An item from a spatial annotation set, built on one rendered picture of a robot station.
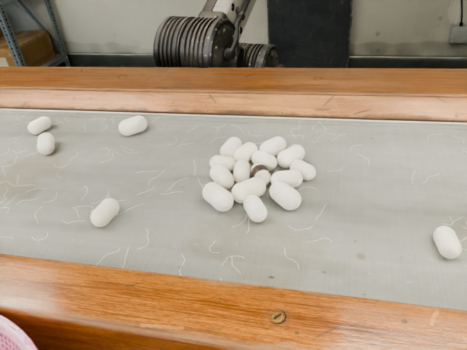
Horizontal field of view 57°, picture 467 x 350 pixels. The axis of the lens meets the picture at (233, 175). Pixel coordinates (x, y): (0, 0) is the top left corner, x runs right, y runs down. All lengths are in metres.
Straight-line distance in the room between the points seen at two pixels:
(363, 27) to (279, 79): 1.90
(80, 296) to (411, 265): 0.26
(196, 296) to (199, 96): 0.35
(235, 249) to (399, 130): 0.27
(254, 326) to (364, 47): 2.31
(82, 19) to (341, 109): 2.54
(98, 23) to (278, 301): 2.72
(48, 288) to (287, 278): 0.19
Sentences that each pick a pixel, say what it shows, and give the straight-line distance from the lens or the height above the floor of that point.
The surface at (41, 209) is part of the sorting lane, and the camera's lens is 0.50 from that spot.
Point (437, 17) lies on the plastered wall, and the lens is 2.53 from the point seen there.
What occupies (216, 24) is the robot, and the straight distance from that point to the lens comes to 0.82.
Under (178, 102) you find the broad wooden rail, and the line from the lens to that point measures 0.62.
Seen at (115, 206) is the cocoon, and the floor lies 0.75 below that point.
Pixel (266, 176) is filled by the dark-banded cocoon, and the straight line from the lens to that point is 0.44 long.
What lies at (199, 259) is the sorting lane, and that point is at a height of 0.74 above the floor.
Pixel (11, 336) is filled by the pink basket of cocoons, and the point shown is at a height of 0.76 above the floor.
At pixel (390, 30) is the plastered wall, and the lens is 2.52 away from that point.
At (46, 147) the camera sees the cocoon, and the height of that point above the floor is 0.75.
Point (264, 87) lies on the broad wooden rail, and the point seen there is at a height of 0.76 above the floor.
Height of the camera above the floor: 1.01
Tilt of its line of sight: 35 degrees down
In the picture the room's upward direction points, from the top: 6 degrees counter-clockwise
